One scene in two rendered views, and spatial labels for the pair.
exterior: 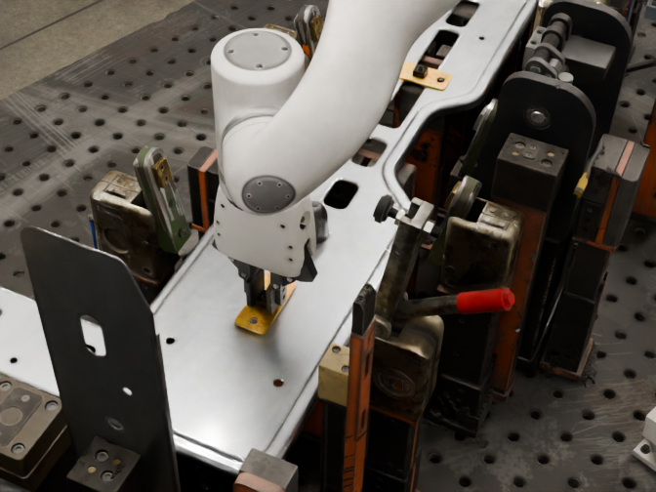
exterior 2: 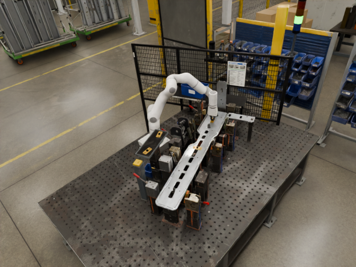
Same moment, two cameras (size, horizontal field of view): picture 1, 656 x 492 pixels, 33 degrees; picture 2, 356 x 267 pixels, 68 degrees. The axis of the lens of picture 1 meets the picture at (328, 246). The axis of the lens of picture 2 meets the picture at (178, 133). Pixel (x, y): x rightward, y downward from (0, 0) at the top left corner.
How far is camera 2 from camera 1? 318 cm
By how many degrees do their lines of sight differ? 96
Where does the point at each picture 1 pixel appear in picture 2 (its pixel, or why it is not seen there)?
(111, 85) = (257, 195)
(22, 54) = not seen: outside the picture
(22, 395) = (231, 106)
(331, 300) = (205, 121)
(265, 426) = not seen: hidden behind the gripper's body
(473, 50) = (189, 152)
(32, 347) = (234, 115)
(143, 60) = (254, 202)
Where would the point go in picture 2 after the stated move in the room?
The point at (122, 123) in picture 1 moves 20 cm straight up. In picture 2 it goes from (250, 186) to (252, 171)
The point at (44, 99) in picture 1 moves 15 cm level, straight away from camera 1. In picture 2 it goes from (268, 190) to (278, 203)
